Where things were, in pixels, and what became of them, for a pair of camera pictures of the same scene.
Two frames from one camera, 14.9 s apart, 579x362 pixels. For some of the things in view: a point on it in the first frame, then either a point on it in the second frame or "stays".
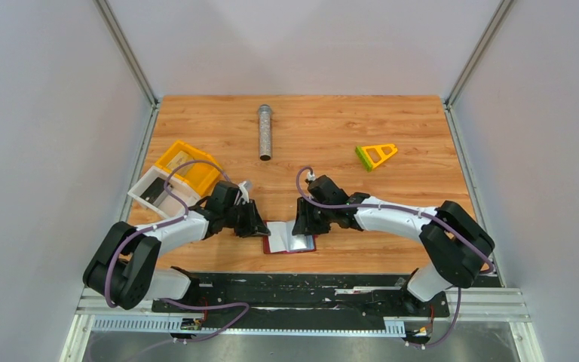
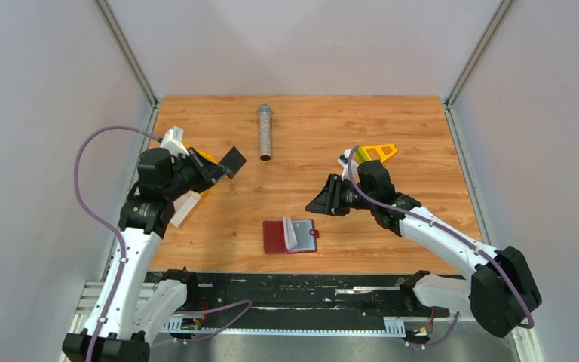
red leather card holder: x=281 y=239 stays
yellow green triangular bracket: x=372 y=156 stays
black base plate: x=301 y=301 stays
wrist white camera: x=246 y=186 to x=173 y=141
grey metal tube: x=264 y=133 stays
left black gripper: x=249 y=219 to x=205 y=168
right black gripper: x=310 y=219 to x=336 y=195
